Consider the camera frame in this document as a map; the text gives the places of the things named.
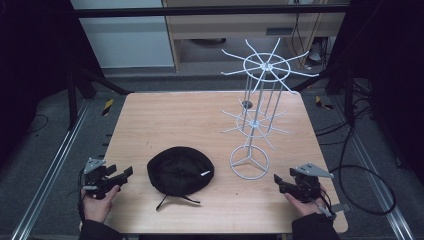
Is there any white cabinet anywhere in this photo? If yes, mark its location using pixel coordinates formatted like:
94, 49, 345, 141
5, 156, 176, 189
70, 0, 175, 69

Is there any white wire hat rack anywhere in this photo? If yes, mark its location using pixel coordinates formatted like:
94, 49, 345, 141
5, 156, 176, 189
219, 37, 320, 181

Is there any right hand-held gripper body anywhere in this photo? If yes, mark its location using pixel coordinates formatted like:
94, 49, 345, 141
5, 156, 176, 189
289, 162, 335, 204

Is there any yellow black striped tape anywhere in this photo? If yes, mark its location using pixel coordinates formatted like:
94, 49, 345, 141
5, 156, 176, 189
101, 98, 115, 117
314, 95, 334, 111

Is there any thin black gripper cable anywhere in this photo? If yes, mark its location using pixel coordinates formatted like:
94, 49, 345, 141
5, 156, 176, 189
77, 168, 86, 223

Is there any grey cable plug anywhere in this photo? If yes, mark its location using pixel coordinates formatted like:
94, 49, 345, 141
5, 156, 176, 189
316, 202, 352, 220

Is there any black hat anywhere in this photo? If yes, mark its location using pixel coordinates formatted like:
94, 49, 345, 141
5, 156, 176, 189
146, 145, 216, 212

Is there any person's left hand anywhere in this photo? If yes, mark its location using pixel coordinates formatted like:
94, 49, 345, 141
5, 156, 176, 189
81, 184, 122, 224

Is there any person's right hand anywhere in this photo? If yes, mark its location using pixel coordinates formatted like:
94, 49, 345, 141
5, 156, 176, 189
283, 191, 330, 218

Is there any black metal stand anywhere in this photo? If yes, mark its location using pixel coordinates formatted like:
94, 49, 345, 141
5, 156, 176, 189
291, 63, 356, 128
66, 64, 134, 131

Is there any black metal frame bar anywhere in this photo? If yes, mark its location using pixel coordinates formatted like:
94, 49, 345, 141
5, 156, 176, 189
72, 4, 351, 19

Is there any light wooden desk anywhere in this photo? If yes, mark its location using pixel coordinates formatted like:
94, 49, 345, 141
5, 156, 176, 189
161, 0, 351, 73

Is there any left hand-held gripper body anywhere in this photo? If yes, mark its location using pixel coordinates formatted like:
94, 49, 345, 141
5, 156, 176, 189
81, 157, 118, 201

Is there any black floor cable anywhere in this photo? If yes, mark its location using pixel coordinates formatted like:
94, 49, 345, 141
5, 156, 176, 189
314, 79, 398, 217

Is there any aluminium floor rail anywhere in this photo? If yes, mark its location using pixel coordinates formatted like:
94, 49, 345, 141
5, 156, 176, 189
9, 99, 92, 240
329, 94, 416, 240

